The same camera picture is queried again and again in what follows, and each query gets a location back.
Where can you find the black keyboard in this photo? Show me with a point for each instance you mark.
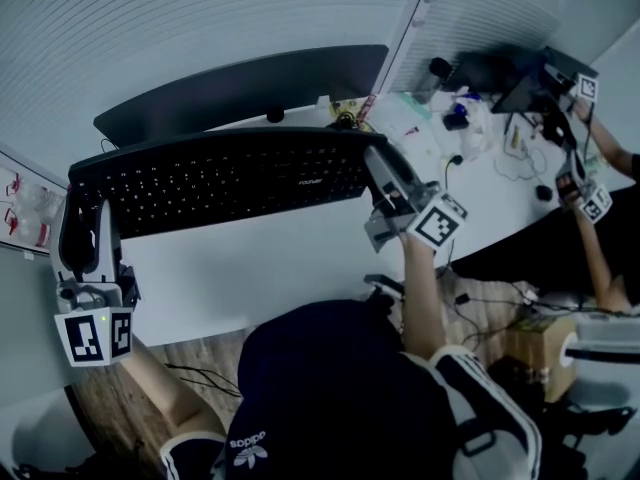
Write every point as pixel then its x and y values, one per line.
pixel 225 183

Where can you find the white storage tray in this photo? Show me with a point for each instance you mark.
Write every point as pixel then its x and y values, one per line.
pixel 30 248

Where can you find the person's right forearm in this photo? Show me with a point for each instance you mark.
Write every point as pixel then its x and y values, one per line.
pixel 422 298

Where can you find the another person's forearm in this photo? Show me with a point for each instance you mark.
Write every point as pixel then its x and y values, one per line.
pixel 597 263
pixel 607 140

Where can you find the black computer mouse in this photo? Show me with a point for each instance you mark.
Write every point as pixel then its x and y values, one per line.
pixel 544 192

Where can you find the white plastic bag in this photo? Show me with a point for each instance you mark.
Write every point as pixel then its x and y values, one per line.
pixel 475 133

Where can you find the clear bottle with red label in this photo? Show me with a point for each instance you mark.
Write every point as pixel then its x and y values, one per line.
pixel 27 228
pixel 27 193

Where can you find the cardboard box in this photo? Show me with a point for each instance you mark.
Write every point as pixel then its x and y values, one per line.
pixel 537 353

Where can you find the black power adapter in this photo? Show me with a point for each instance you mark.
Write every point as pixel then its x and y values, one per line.
pixel 462 298

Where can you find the person's dark striped shirt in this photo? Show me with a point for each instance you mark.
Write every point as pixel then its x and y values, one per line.
pixel 330 393

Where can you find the black flat device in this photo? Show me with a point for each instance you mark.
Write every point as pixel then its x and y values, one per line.
pixel 384 284

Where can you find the blue small object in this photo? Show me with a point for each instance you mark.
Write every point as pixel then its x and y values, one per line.
pixel 460 109

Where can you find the small black box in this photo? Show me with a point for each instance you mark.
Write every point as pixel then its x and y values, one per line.
pixel 455 121

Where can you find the white and grey device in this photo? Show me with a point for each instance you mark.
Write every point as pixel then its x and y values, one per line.
pixel 605 340

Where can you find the yellow small gadget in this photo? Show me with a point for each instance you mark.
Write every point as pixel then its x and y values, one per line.
pixel 345 115

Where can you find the black bag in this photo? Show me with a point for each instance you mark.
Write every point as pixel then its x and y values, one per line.
pixel 492 68

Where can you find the black laptop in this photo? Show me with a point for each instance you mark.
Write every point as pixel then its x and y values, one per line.
pixel 520 99

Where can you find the small black monitor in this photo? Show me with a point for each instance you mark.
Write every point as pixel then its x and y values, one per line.
pixel 567 63

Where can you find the clear cup with black lid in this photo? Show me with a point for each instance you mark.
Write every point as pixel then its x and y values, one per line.
pixel 436 78

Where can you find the person's left forearm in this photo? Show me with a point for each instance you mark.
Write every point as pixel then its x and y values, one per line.
pixel 170 393

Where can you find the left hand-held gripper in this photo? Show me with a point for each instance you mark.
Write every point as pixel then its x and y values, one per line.
pixel 87 340

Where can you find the red and white strip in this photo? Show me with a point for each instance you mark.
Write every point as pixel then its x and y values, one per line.
pixel 366 106

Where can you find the small wooden stick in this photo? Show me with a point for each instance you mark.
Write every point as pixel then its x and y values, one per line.
pixel 515 138

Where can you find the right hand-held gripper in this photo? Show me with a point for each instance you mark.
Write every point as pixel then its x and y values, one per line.
pixel 435 223

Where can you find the black curved monitor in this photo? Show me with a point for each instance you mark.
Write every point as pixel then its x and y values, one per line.
pixel 240 88

